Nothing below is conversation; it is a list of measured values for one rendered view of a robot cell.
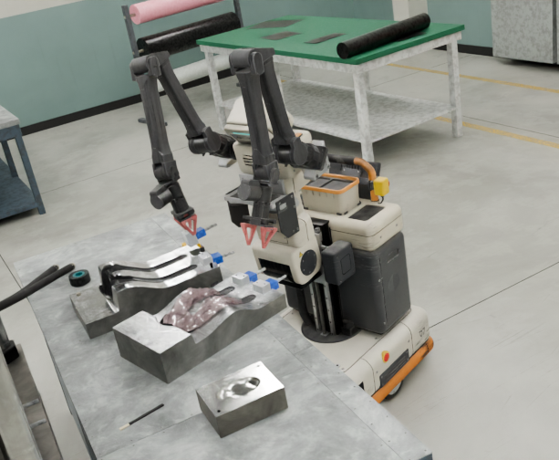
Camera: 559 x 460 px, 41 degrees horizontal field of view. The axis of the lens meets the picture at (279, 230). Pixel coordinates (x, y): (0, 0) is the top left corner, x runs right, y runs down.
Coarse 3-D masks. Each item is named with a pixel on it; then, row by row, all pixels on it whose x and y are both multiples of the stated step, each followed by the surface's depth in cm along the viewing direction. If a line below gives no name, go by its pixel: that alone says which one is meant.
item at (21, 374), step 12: (24, 360) 247; (12, 372) 241; (24, 372) 240; (24, 384) 234; (24, 396) 228; (36, 396) 227; (36, 408) 221; (36, 420) 216; (36, 432) 210; (48, 432) 209; (48, 444) 204; (48, 456) 200; (60, 456) 199
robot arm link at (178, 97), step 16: (144, 64) 257; (160, 64) 262; (160, 80) 268; (176, 80) 270; (176, 96) 270; (192, 112) 276; (192, 128) 277; (208, 128) 278; (192, 144) 281; (208, 144) 277
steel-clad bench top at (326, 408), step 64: (64, 256) 316; (128, 256) 306; (64, 320) 265; (128, 384) 222; (192, 384) 216; (320, 384) 206; (128, 448) 195; (192, 448) 191; (256, 448) 187; (320, 448) 183; (384, 448) 179
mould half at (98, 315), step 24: (120, 264) 270; (144, 264) 276; (192, 264) 269; (216, 264) 265; (96, 288) 270; (120, 288) 250; (144, 288) 253; (168, 288) 257; (96, 312) 253; (120, 312) 252; (96, 336) 250
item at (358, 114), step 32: (224, 32) 727; (256, 32) 697; (288, 32) 667; (320, 32) 643; (352, 32) 619; (384, 32) 548; (416, 32) 573; (448, 32) 567; (320, 64) 564; (352, 64) 529; (384, 64) 542; (448, 64) 590; (288, 96) 718; (320, 96) 699; (352, 96) 681; (384, 96) 663; (320, 128) 607; (352, 128) 593; (384, 128) 580
